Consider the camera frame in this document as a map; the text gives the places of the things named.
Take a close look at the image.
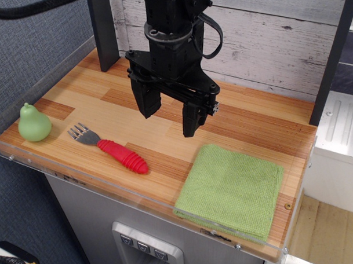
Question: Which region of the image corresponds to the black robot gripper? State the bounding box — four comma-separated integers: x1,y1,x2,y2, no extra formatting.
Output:
126,19,220,137

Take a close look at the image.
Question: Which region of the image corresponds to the green toy pear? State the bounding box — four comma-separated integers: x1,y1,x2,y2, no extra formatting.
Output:
18,102,52,142

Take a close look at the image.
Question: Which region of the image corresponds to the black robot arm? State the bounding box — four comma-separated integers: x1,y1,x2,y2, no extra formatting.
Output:
126,0,223,137

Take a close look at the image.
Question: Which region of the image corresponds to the green folded towel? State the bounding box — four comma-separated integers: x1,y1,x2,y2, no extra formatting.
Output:
173,145,284,242

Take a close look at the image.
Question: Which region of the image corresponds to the clear acrylic table guard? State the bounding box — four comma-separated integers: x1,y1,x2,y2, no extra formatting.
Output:
0,39,316,262

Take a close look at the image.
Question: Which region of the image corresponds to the grey toy fridge cabinet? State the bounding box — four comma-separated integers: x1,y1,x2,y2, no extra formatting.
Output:
44,167,265,264

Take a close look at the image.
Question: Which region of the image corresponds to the silver dispenser panel with buttons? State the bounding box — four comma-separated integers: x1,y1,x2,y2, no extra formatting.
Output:
111,222,184,264

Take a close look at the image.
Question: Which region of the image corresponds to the brass table screw right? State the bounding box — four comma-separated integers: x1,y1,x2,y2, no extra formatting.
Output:
285,203,292,210

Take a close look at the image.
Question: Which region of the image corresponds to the white toy sink counter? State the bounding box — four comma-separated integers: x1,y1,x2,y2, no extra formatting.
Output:
303,91,353,212

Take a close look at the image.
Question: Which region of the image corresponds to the fork with red handle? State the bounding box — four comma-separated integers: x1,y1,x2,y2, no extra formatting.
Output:
67,123,149,174

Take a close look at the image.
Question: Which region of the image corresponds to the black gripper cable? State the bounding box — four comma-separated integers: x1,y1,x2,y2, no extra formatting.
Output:
196,12,224,60

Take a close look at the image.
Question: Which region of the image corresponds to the dark left frame post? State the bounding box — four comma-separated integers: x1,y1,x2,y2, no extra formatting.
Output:
87,0,120,72

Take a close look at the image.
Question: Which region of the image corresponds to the dark frame post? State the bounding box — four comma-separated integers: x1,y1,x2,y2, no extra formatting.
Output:
87,0,120,72
309,0,353,127

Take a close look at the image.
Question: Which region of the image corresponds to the black braided cable hose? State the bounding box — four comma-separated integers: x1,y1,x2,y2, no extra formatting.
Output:
0,0,83,20

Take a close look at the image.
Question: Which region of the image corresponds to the dark right frame post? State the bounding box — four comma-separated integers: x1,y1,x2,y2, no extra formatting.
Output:
309,0,353,127

